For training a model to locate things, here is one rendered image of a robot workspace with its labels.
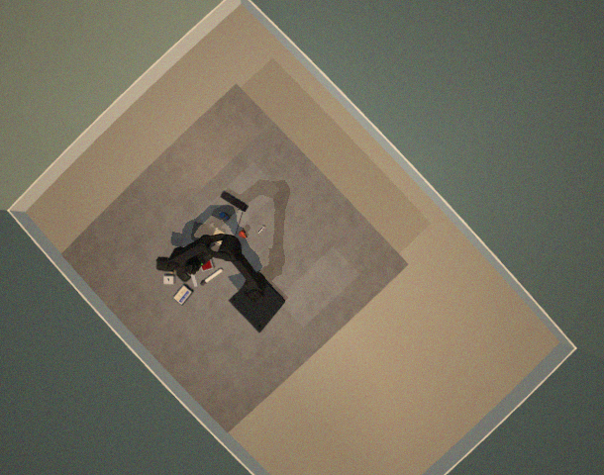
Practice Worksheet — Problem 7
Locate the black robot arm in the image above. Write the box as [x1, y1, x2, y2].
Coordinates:
[156, 234, 267, 302]

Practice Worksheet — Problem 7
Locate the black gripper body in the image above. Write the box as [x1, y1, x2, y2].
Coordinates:
[176, 252, 213, 282]

